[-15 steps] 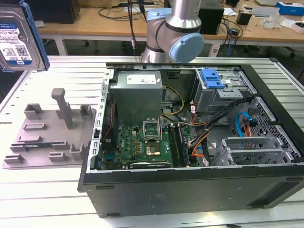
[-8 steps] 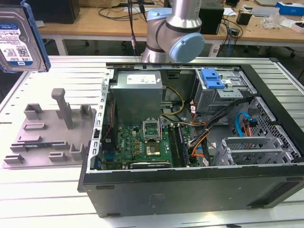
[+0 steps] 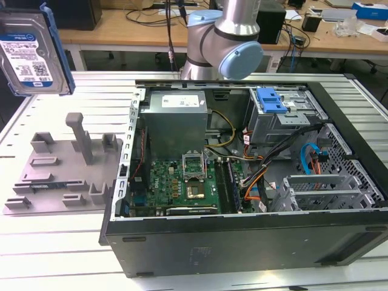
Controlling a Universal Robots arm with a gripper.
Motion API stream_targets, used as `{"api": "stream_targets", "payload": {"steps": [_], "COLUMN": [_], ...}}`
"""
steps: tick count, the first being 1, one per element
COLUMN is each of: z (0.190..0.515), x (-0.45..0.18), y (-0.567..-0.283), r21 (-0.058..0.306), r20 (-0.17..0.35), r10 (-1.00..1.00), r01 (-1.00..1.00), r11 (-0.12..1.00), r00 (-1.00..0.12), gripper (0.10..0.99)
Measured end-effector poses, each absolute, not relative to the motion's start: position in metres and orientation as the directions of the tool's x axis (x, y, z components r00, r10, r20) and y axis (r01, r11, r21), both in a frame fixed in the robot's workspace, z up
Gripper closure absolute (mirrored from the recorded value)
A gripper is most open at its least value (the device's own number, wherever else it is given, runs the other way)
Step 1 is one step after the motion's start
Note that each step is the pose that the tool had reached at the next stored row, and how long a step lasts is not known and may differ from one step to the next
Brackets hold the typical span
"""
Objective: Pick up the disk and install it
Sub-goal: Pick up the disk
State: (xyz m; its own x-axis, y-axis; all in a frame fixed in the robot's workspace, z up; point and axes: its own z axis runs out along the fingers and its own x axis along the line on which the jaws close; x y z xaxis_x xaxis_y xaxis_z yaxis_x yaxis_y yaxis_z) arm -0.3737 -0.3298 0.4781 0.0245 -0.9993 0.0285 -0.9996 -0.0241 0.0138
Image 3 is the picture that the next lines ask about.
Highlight orange red power wire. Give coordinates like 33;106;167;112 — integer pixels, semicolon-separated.
244;150;329;203

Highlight blue labelled RAM stick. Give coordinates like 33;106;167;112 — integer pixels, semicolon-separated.
226;159;244;213

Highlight blue data wire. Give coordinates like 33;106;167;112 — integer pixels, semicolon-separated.
299;144;321;175

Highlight green motherboard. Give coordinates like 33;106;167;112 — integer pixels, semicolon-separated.
129;157;255;218

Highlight black arm base cable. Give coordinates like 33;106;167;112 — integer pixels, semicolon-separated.
165;0;186;73

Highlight blue drive latch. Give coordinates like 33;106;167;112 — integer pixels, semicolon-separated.
256;87;287;115

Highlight grey disk bay cage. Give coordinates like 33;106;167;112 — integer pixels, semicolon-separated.
268;174;380;213

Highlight grey flat device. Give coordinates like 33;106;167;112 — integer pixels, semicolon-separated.
321;8;358;22

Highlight black RAM slot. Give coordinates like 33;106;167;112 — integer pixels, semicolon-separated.
215;159;229;213
222;159;237;213
218;159;233;213

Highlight CPU socket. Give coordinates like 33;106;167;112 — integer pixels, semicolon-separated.
184;181;207;201

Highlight clear plastic bags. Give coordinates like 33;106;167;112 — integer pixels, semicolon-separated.
333;16;368;39

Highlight yellow black power cable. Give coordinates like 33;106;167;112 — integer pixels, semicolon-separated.
204;109;237;149

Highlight orange yellow drive wire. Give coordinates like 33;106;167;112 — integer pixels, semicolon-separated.
241;129;264;161

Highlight small black cube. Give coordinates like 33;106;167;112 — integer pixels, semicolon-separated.
301;13;323;33

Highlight grey power supply unit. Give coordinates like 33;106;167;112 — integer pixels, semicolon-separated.
139;90;210;161

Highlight black open PC case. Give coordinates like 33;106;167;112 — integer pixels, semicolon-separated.
98;72;388;278

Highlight hard disk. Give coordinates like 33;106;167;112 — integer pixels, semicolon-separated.
0;2;76;97

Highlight blue network cable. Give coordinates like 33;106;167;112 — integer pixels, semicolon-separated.
289;35;298;73

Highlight dark RAM stick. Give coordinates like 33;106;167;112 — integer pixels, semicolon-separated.
32;182;67;189

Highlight wooden desk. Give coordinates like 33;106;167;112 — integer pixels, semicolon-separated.
59;0;388;73

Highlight grey optical drive cage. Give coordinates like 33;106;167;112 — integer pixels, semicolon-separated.
247;87;328;146

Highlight metal socket cover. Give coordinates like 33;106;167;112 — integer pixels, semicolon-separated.
181;152;207;181

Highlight black graphics card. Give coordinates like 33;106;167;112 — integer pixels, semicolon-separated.
156;206;219;216

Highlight black box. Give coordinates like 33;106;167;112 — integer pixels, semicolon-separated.
256;7;287;45

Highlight grey parts rack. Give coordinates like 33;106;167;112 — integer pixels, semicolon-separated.
2;112;125;216

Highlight black computer tower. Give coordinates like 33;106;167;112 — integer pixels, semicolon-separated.
48;0;102;31

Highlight blue cardboard box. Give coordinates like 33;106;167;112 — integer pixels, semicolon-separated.
351;2;388;21

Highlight black wire bundle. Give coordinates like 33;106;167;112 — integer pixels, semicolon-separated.
241;122;329;213

